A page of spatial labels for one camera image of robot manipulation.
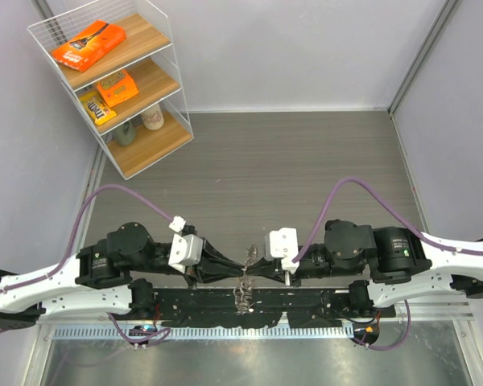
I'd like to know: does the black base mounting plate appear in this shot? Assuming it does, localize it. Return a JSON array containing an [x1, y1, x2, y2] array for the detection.
[[115, 288, 396, 329]]

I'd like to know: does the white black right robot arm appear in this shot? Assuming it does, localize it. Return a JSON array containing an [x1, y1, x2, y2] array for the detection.
[[246, 220, 483, 318]]

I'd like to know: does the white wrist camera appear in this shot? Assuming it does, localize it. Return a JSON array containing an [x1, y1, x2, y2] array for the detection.
[[264, 228, 299, 274], [168, 216, 204, 273]]

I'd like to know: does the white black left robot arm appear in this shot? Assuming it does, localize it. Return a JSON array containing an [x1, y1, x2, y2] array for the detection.
[[0, 222, 243, 331]]

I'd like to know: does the large orange candy bag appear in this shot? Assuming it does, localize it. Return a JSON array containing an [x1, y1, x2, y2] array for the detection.
[[52, 20, 126, 72]]

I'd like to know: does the white wire wooden shelf rack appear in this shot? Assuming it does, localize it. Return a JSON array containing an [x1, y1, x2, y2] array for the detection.
[[27, 1, 194, 180]]

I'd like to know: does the small orange candy bag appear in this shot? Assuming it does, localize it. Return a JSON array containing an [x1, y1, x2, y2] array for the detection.
[[95, 69, 139, 108]]

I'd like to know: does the white patterned cup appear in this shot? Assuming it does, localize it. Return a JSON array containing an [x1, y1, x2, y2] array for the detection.
[[141, 104, 164, 131]]

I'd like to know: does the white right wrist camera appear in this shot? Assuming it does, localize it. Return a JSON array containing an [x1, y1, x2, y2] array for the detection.
[[264, 228, 299, 274]]

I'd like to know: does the white slotted cable duct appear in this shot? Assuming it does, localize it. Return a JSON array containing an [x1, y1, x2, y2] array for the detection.
[[52, 323, 353, 340]]

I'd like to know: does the grey green cup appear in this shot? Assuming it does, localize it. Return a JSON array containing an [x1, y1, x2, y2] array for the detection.
[[113, 121, 137, 146]]

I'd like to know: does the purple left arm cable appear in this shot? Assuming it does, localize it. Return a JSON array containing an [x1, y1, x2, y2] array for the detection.
[[0, 183, 174, 337]]

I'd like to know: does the yellow candy bag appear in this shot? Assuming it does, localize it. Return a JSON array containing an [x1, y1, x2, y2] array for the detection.
[[79, 91, 117, 125]]

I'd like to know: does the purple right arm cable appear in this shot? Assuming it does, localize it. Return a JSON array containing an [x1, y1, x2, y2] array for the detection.
[[295, 176, 483, 258]]

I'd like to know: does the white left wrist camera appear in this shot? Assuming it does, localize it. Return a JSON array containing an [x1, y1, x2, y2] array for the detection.
[[168, 216, 204, 273]]

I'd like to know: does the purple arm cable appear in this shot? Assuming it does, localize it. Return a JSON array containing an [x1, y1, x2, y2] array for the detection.
[[0, 183, 174, 337], [295, 176, 483, 258]]

